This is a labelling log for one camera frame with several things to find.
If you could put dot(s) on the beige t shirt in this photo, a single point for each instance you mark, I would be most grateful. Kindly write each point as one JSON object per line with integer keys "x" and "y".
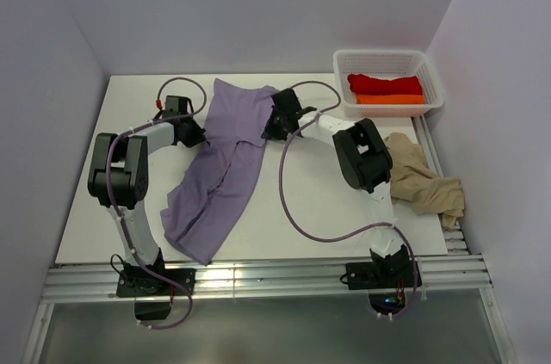
{"x": 413, "y": 181}

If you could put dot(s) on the lilac t shirt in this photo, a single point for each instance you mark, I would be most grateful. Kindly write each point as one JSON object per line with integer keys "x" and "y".
{"x": 218, "y": 184}

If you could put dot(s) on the white plastic basket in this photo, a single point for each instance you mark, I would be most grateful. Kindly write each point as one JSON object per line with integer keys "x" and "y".
{"x": 387, "y": 64}

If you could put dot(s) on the rolled red t shirt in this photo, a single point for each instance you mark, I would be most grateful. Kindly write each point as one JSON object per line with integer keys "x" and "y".
{"x": 364, "y": 85}

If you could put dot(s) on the rolled orange t shirt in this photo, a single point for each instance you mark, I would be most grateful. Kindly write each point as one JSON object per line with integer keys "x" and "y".
{"x": 390, "y": 99}

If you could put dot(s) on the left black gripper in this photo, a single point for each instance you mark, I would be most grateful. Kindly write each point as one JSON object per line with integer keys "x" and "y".
{"x": 198, "y": 138}

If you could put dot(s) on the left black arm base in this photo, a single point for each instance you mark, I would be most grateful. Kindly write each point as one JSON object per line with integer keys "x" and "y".
{"x": 154, "y": 295}

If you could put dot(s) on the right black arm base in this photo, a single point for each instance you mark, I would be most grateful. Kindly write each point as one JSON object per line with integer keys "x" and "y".
{"x": 380, "y": 276}

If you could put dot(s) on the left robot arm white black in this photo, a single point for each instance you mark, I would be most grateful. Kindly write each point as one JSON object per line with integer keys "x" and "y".
{"x": 119, "y": 178}

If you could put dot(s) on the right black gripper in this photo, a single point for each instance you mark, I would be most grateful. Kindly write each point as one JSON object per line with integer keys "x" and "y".
{"x": 270, "y": 131}

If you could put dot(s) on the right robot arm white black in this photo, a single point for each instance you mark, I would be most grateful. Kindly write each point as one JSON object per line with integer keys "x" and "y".
{"x": 365, "y": 164}

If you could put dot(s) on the aluminium frame rails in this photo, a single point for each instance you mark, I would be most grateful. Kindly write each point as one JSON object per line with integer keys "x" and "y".
{"x": 264, "y": 256}

